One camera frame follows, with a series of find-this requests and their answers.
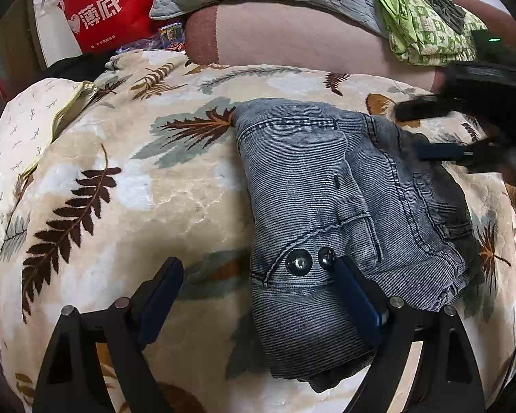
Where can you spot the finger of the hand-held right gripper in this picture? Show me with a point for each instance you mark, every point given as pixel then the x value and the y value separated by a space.
pixel 438 151
pixel 421 109

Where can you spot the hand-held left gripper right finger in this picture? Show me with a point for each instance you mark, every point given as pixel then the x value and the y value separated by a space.
pixel 357 305

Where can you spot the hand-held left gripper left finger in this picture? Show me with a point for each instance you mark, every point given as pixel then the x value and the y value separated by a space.
pixel 161 301

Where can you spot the grey denim jeans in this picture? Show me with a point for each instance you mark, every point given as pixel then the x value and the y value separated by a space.
pixel 309 180

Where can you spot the green patterned quilt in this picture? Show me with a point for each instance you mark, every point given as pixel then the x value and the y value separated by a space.
pixel 417 38

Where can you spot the brown quilted cushion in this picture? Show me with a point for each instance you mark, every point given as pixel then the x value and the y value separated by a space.
pixel 499 17

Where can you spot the cream leaf-print blanket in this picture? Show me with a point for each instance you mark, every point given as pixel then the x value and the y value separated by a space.
pixel 155 202

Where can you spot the dark grey cloth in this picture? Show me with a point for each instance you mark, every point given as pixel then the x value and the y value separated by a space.
pixel 438 6

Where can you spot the pink brown bolster pillow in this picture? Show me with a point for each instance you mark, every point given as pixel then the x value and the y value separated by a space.
pixel 305 38

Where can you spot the cream small-print pillow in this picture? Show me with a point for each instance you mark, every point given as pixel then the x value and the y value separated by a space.
pixel 26 129

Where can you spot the black cloth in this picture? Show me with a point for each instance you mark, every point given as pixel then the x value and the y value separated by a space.
pixel 73 66

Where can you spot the small colourful box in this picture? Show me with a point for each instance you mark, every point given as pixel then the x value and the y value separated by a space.
pixel 172 36

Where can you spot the red shopping bag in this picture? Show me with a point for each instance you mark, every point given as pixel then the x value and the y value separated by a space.
pixel 103 8

